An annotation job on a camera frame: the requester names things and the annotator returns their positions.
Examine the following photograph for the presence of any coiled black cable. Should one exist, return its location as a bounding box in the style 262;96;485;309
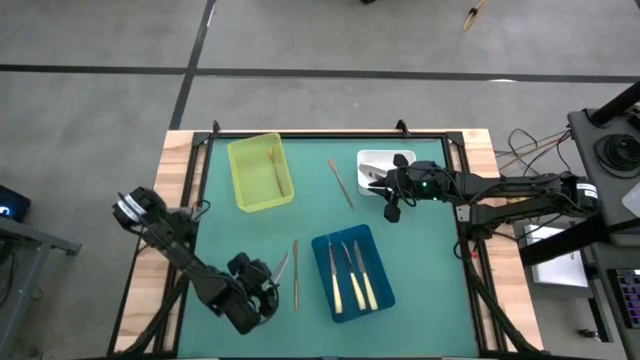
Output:
593;133;640;180

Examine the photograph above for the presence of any blue plastic bin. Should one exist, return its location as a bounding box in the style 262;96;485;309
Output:
310;223;397;325

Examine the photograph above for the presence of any black coloured-button panel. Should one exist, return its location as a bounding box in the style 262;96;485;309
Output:
608;268;640;327

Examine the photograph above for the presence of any black round pole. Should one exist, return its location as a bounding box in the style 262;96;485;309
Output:
589;81;640;127

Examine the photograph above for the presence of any wooden stick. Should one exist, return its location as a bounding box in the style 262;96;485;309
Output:
327;158;355;211

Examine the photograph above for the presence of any white equipment box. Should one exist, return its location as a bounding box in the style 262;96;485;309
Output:
523;223;591;289

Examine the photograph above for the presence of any translucent yellow plastic bin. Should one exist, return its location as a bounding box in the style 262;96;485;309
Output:
226;131;296;214

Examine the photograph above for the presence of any white paper sheet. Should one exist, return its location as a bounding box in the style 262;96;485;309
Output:
622;182;640;219

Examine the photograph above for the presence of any grey metal stand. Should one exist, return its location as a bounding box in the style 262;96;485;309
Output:
0;214;83;357

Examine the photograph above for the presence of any white plastic bin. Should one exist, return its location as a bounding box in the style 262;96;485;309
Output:
356;148;418;197

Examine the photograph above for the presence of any cream-handled table knife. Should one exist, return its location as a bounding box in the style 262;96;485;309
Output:
327;242;345;316
353;239;380;312
340;240;368;312

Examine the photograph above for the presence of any black diagonal support beam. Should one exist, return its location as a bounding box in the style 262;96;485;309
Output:
518;207;619;269

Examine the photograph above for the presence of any black computer tower blue light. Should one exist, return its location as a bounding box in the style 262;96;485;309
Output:
0;183;33;224

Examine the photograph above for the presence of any black aluminium rig frame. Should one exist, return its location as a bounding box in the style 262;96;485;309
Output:
107;118;545;360

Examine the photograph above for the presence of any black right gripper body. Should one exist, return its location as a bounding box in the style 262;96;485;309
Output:
382;152;454;225

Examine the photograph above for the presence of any grey equipment cart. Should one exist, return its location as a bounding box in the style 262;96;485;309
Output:
567;107;640;360

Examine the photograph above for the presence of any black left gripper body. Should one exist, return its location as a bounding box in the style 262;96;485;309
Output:
221;251;281;337

